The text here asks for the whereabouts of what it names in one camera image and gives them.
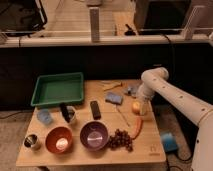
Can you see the blue sponge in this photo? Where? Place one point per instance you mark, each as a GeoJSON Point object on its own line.
{"type": "Point", "coordinates": [113, 98]}

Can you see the thin metal spoon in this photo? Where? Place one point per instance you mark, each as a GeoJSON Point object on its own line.
{"type": "Point", "coordinates": [124, 118]}

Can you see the white cup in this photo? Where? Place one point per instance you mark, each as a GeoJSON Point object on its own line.
{"type": "Point", "coordinates": [72, 115]}

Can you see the black monitor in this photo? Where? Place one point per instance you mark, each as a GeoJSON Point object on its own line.
{"type": "Point", "coordinates": [153, 17]}

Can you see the purple bowl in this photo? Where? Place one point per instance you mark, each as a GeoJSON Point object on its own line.
{"type": "Point", "coordinates": [94, 135]}

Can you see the white vertical post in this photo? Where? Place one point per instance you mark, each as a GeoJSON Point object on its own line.
{"type": "Point", "coordinates": [94, 24]}

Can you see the small blue cup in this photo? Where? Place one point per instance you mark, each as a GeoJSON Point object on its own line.
{"type": "Point", "coordinates": [44, 116]}

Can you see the blue box on floor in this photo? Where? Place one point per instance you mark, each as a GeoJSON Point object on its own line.
{"type": "Point", "coordinates": [169, 142]}

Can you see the black chair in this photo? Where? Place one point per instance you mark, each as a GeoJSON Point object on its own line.
{"type": "Point", "coordinates": [21, 17]}

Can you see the bunch of dark grapes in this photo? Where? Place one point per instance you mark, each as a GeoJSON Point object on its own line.
{"type": "Point", "coordinates": [120, 139]}

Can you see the grey blue cloth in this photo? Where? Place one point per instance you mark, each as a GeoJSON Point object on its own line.
{"type": "Point", "coordinates": [131, 90]}

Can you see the yellow red apple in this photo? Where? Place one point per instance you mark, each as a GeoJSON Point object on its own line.
{"type": "Point", "coordinates": [136, 107]}

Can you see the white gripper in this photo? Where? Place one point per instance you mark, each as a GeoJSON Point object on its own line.
{"type": "Point", "coordinates": [144, 93]}

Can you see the green plastic tray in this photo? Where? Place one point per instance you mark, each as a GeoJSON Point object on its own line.
{"type": "Point", "coordinates": [51, 90]}

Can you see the orange bowl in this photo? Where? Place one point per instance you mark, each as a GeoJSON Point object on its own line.
{"type": "Point", "coordinates": [59, 140]}

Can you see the black rectangular block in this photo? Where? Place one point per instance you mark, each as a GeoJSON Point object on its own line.
{"type": "Point", "coordinates": [95, 110]}

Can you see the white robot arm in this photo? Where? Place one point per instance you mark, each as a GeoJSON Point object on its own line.
{"type": "Point", "coordinates": [199, 112]}

